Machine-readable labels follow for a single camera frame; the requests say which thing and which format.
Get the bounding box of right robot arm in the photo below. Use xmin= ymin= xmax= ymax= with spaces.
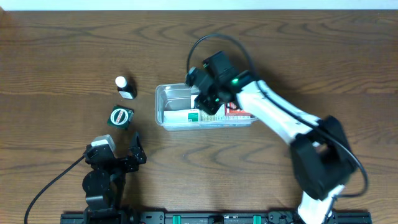
xmin=186 ymin=52 xmax=358 ymax=223

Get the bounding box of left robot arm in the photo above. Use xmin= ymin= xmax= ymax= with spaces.
xmin=82 ymin=133 xmax=147 ymax=224

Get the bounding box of black mounting rail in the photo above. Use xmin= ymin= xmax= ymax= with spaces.
xmin=60 ymin=210 xmax=373 ymax=224

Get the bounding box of red orange medicine box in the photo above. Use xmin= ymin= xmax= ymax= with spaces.
xmin=225 ymin=103 xmax=251 ymax=116

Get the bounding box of dark bottle white cap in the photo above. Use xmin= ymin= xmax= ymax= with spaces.
xmin=115 ymin=76 xmax=137 ymax=100

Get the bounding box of clear plastic container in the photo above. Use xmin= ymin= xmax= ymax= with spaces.
xmin=155 ymin=83 xmax=257 ymax=131

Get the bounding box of white Panadol box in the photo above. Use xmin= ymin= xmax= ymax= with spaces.
xmin=164 ymin=109 xmax=200 ymax=123

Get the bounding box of left black cable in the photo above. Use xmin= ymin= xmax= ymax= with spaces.
xmin=24 ymin=155 xmax=86 ymax=224

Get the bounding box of right black cable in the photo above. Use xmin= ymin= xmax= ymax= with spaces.
xmin=186 ymin=33 xmax=369 ymax=198

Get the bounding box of black cable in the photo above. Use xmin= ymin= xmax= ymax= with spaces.
xmin=186 ymin=33 xmax=369 ymax=198
xmin=24 ymin=155 xmax=86 ymax=224

